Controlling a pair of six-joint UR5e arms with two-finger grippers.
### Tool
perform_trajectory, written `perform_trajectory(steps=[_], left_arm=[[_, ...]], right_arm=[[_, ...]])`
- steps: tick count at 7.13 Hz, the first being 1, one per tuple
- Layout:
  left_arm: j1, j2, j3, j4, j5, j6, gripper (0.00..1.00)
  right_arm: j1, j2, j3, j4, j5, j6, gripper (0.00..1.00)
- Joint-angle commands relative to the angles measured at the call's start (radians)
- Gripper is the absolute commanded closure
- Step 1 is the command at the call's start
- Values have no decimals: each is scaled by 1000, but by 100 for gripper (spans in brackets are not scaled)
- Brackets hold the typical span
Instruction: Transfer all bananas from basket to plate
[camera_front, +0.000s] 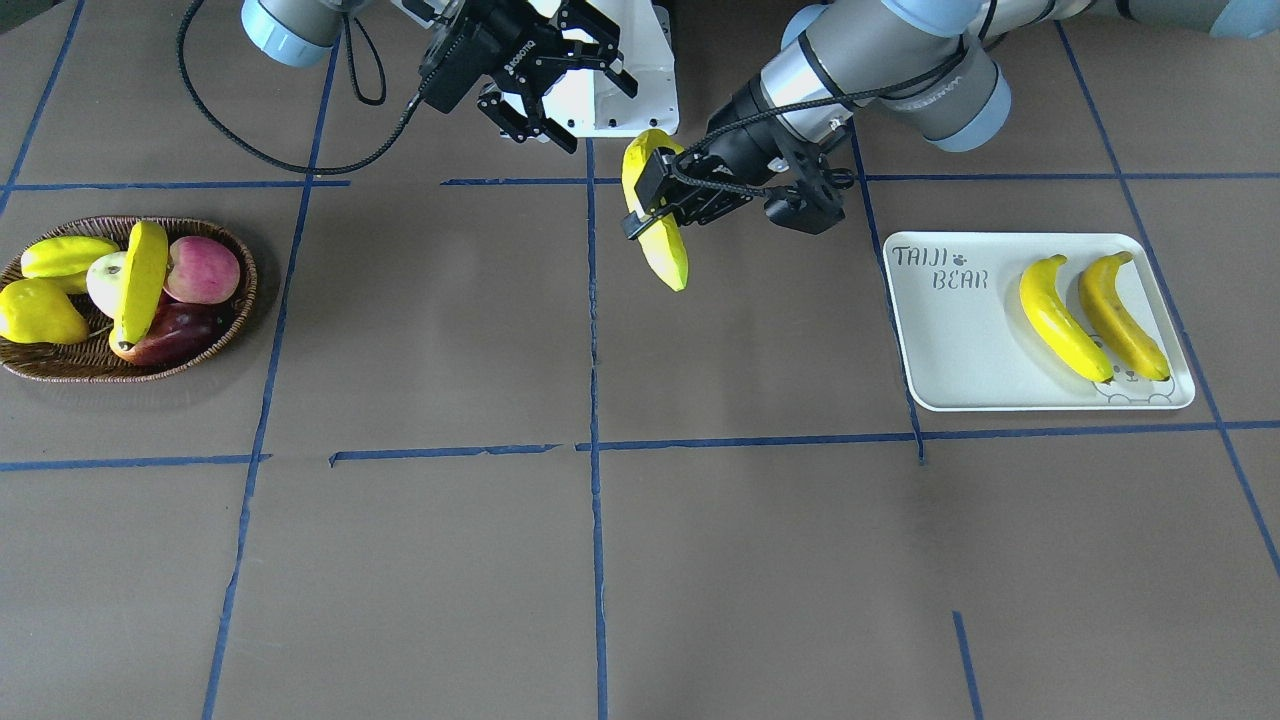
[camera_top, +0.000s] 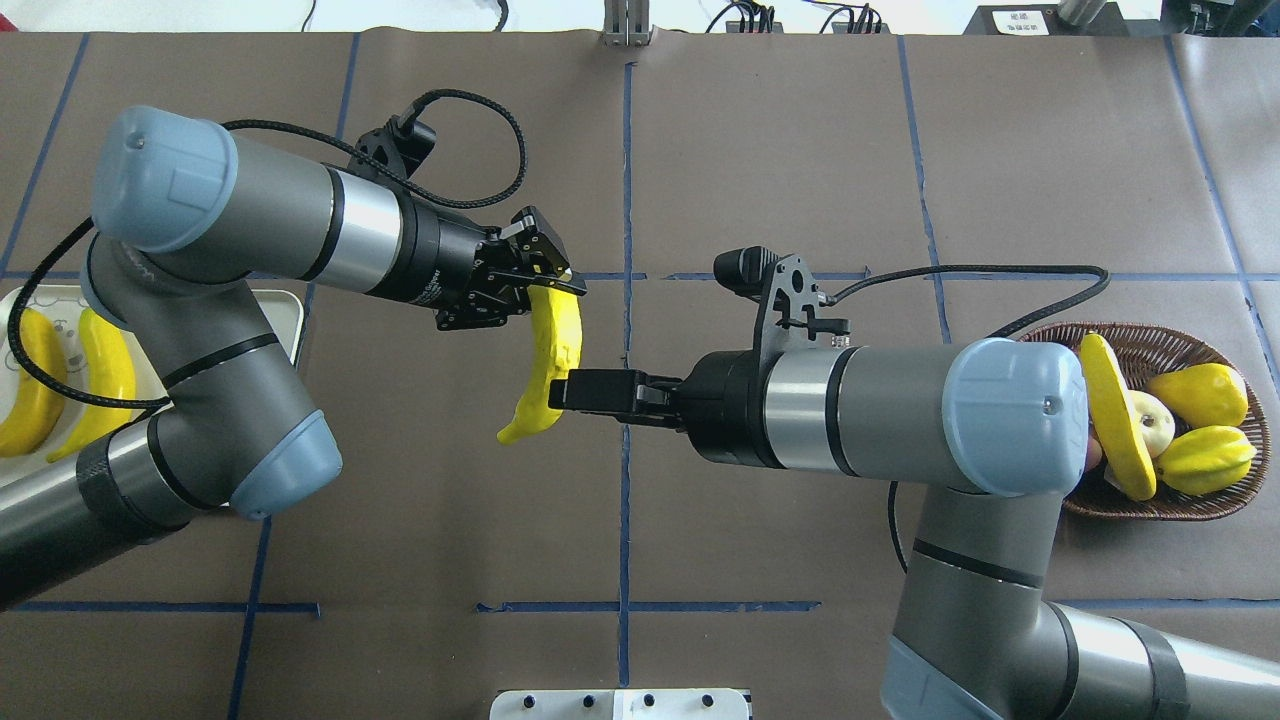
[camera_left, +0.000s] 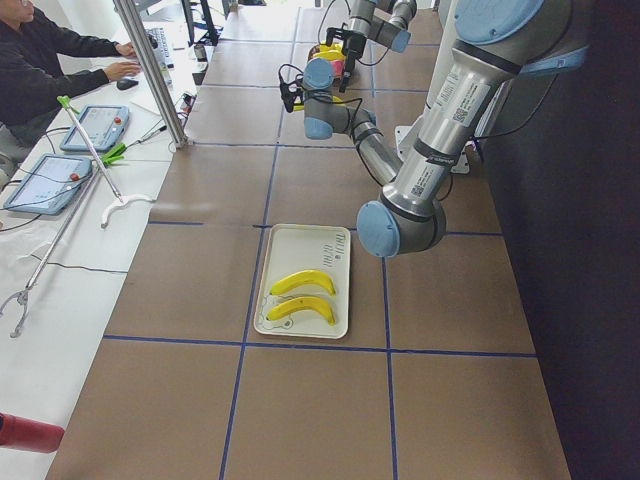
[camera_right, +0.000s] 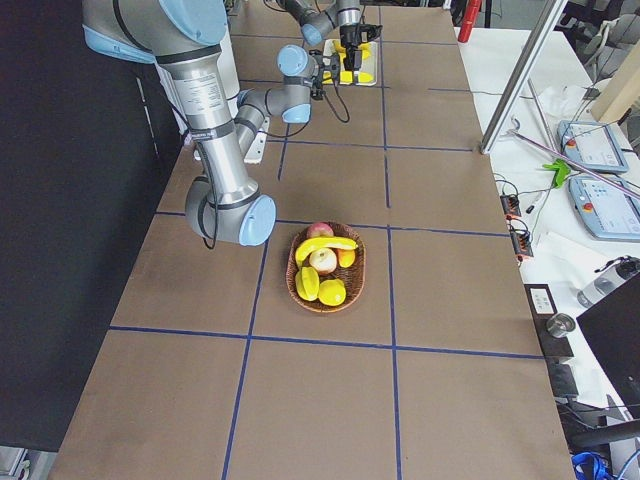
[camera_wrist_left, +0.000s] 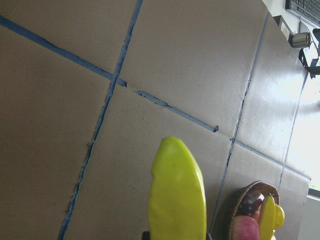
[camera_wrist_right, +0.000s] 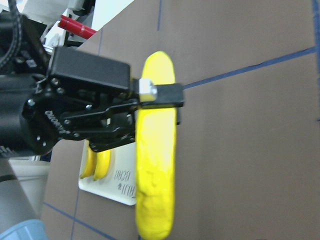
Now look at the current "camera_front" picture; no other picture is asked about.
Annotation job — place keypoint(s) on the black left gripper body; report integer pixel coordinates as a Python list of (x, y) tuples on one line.
[(748, 147)]

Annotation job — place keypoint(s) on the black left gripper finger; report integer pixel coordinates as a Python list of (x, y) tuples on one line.
[(655, 186), (635, 224)]

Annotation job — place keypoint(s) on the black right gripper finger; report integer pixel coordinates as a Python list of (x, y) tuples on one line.
[(524, 125), (587, 39)]

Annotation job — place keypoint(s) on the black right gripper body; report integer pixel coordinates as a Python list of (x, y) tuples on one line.
[(517, 57)]

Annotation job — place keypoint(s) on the yellow banana pale green side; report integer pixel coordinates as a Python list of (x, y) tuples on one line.
[(662, 244)]

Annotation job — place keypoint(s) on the yellow banana curved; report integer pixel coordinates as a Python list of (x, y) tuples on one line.
[(1055, 326)]

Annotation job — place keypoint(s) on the yellow banana with dark tip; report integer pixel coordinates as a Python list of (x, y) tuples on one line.
[(1117, 328)]

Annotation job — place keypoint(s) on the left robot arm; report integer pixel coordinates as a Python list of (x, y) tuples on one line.
[(924, 62)]

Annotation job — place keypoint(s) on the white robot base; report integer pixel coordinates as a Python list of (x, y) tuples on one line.
[(588, 105)]

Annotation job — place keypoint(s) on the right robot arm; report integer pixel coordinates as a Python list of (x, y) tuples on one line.
[(299, 33)]

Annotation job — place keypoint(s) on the brown wicker basket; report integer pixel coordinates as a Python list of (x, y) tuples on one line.
[(94, 361)]

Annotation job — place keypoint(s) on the white bear tray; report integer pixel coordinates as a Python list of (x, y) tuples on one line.
[(967, 345)]

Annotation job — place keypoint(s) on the red apple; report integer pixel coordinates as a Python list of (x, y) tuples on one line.
[(202, 271)]

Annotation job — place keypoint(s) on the dark purple eggplant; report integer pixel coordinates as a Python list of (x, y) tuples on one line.
[(178, 332)]

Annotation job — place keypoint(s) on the pale green apple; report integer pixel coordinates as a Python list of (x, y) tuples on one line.
[(105, 285)]

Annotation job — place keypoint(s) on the yellow star fruit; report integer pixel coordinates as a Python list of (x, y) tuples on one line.
[(65, 260)]

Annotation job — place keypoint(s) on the yellow pear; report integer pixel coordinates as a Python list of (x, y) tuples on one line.
[(37, 311)]

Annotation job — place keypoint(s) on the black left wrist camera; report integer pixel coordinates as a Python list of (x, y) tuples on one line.
[(814, 201)]

